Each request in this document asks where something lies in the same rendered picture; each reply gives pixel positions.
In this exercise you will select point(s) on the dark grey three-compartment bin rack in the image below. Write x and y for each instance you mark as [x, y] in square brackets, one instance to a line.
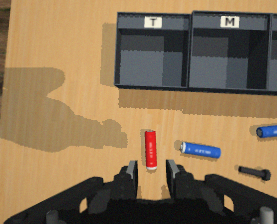
[153, 51]

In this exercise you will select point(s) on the blue battery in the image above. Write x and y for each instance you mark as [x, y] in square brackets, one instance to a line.
[200, 150]
[267, 131]

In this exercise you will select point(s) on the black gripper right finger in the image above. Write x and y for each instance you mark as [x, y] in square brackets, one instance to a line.
[250, 206]

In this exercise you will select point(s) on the black bolt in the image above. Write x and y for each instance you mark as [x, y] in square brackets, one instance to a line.
[264, 174]

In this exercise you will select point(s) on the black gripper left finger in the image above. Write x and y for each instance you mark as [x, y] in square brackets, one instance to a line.
[64, 207]

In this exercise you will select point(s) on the red aa battery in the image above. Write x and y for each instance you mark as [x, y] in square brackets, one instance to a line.
[150, 150]

